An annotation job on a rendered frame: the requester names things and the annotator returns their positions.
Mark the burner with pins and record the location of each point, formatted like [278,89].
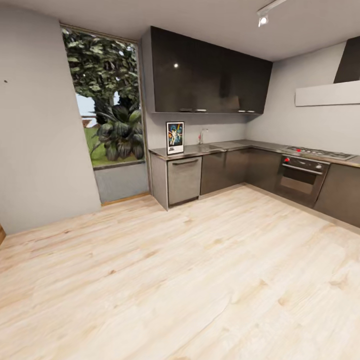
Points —
[323,153]

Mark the fixed window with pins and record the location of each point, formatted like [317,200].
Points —
[105,72]

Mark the oven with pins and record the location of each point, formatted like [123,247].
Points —
[302,176]

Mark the drop in sink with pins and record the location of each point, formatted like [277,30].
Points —
[216,145]

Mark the range hood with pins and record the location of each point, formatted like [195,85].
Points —
[346,86]

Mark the poster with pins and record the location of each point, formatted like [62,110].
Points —
[175,137]

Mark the cabinet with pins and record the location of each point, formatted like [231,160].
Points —
[182,74]
[246,83]

